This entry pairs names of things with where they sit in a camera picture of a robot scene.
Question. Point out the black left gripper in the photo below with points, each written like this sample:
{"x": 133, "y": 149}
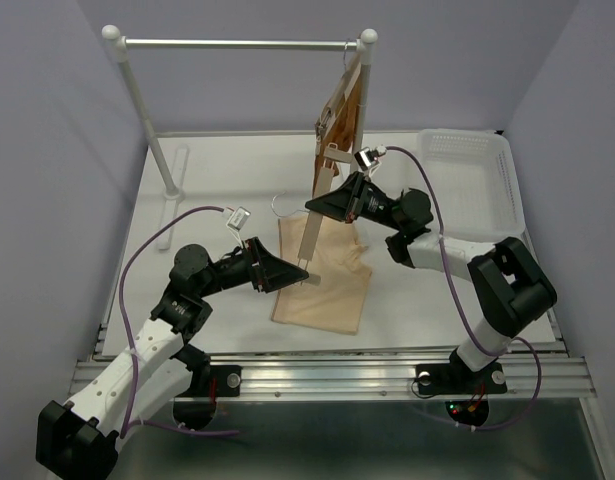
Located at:
{"x": 270, "y": 273}

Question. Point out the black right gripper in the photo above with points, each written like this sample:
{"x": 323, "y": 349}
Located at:
{"x": 343, "y": 203}

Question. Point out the beige underwear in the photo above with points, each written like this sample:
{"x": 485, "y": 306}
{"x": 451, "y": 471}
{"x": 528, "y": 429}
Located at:
{"x": 336, "y": 303}

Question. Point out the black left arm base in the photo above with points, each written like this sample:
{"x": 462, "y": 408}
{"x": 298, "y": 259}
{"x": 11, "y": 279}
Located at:
{"x": 196, "y": 407}

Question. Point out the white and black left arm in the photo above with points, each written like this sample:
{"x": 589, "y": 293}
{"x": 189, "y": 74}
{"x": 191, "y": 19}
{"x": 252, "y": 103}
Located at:
{"x": 81, "y": 438}

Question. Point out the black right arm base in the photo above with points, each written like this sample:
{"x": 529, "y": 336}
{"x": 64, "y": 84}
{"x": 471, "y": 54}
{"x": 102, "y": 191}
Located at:
{"x": 467, "y": 392}

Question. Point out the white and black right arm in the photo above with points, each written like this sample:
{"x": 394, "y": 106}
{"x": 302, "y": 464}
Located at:
{"x": 511, "y": 288}

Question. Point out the brown underwear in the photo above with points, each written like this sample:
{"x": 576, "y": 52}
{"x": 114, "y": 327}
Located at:
{"x": 320, "y": 160}

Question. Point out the wooden hanger with brown underwear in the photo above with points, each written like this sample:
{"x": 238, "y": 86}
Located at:
{"x": 336, "y": 123}

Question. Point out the white plastic basket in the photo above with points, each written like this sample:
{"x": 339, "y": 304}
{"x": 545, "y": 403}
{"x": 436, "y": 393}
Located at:
{"x": 474, "y": 178}

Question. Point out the white clothes rack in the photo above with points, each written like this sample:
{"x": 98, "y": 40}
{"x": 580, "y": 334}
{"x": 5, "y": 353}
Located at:
{"x": 232, "y": 88}

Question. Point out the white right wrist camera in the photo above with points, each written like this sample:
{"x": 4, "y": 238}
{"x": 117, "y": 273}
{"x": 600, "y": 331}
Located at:
{"x": 369, "y": 159}

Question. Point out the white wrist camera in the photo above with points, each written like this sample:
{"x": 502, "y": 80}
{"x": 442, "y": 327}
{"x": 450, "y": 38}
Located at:
{"x": 236, "y": 221}
{"x": 369, "y": 159}

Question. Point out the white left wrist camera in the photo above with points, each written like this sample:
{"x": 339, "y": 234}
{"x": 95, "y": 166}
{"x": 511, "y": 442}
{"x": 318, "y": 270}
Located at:
{"x": 236, "y": 221}

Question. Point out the aluminium mounting rail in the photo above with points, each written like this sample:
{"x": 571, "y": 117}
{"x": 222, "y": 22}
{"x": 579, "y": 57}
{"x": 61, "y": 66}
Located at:
{"x": 377, "y": 374}

